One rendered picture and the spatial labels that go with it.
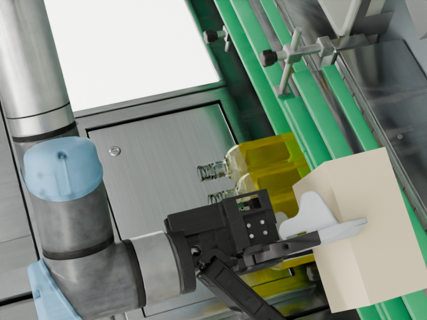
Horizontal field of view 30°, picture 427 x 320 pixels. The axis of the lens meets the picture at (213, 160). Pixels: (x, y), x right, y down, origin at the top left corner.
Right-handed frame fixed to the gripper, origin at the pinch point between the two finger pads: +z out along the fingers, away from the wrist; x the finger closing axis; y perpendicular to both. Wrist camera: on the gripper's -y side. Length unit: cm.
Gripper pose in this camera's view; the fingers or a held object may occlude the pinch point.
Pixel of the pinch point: (345, 237)
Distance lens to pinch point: 93.2
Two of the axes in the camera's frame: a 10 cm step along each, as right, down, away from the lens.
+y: -2.7, -9.4, 2.0
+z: 9.4, -2.2, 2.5
